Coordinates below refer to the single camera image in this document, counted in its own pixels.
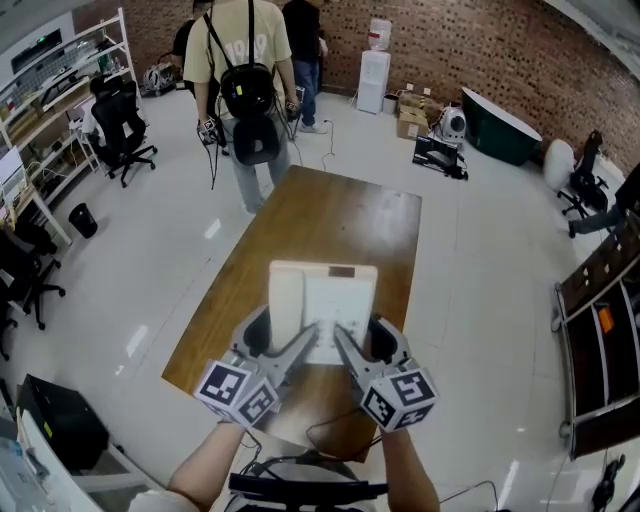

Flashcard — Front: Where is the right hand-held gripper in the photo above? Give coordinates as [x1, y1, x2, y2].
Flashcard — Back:
[332, 313, 442, 434]

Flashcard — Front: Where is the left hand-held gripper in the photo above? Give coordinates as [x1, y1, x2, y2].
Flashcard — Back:
[193, 304, 322, 431]

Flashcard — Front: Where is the white telephone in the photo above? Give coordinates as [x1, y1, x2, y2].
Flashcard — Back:
[268, 259, 379, 366]

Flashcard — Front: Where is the person's right forearm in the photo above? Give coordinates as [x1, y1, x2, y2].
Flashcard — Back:
[381, 428, 442, 512]

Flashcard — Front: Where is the person's left forearm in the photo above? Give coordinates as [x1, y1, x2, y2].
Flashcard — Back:
[166, 422, 249, 507]

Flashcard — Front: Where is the person's white shirt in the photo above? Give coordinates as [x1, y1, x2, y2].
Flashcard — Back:
[128, 490, 199, 512]

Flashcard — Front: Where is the black padded cushion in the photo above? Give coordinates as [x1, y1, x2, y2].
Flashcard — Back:
[231, 116, 281, 167]

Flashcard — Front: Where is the black flat box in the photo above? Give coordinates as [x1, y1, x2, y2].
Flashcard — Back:
[411, 133, 459, 172]

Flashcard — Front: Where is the black computer case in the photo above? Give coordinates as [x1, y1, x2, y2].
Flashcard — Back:
[16, 373, 111, 472]

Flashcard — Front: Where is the brown wooden cabinet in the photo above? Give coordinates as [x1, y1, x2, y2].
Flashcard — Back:
[553, 208, 640, 460]

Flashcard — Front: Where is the black trash bin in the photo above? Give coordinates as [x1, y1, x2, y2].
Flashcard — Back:
[67, 201, 99, 239]

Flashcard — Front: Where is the brown cardboard box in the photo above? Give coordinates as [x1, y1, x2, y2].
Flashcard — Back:
[396, 110, 431, 142]
[397, 91, 427, 114]

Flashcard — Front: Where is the white round appliance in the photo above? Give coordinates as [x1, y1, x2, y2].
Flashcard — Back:
[431, 103, 469, 142]

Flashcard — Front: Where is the black office chair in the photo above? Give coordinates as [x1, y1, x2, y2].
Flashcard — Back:
[0, 219, 67, 332]
[556, 130, 611, 219]
[89, 79, 158, 189]
[0, 279, 22, 362]

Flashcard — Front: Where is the dark green bathtub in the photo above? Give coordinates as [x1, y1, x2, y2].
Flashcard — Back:
[460, 85, 544, 167]

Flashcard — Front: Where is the black backpack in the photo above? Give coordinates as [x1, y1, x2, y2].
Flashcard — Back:
[219, 63, 276, 121]

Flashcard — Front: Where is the white rounded bin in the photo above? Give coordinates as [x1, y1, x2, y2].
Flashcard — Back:
[543, 138, 577, 191]

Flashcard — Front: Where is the white water dispenser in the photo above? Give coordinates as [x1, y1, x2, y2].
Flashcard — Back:
[355, 18, 393, 114]

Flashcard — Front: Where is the white domed device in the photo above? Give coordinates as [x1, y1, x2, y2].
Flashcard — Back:
[142, 64, 177, 97]

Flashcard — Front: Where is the white metal shelving unit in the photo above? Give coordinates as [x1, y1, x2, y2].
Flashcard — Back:
[0, 6, 147, 247]

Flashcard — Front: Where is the black boxy appliance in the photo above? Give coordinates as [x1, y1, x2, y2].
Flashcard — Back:
[10, 28, 64, 74]

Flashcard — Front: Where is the black floor cable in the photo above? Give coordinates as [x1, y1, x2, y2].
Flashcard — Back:
[439, 479, 502, 512]

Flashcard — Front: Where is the thin floor cable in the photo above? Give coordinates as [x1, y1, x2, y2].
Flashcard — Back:
[319, 118, 338, 174]

